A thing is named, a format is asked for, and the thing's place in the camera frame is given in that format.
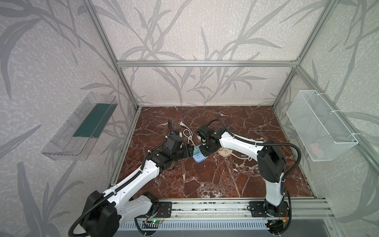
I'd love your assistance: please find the teal cube adapter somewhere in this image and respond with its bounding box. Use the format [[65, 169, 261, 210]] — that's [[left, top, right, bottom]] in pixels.
[[193, 146, 201, 159]]

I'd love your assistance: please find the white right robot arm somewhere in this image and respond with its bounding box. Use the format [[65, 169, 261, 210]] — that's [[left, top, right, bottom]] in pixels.
[[197, 125, 286, 216]]

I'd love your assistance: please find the blue square power strip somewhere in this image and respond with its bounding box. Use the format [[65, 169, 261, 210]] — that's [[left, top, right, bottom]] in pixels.
[[192, 150, 207, 163]]

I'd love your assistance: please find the pink round power strip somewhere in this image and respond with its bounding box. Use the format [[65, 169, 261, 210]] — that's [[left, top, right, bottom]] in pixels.
[[217, 147, 233, 157]]

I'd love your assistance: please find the white cable of blue strip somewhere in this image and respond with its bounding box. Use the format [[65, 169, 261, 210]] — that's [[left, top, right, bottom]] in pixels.
[[183, 128, 196, 147]]

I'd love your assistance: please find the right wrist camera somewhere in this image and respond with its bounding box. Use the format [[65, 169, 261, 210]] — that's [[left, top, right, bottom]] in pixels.
[[197, 125, 213, 142]]

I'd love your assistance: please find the white cable of pink strip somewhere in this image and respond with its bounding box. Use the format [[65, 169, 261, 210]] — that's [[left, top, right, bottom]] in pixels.
[[230, 152, 254, 162]]

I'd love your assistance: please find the aluminium front rail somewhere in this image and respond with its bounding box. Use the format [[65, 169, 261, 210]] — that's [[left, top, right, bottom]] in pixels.
[[85, 197, 335, 221]]

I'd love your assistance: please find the clear plastic wall tray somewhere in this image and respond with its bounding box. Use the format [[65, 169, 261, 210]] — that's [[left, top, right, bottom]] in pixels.
[[41, 92, 118, 161]]

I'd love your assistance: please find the white wire mesh basket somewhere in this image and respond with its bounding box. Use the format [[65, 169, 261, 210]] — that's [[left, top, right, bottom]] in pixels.
[[287, 90, 359, 162]]

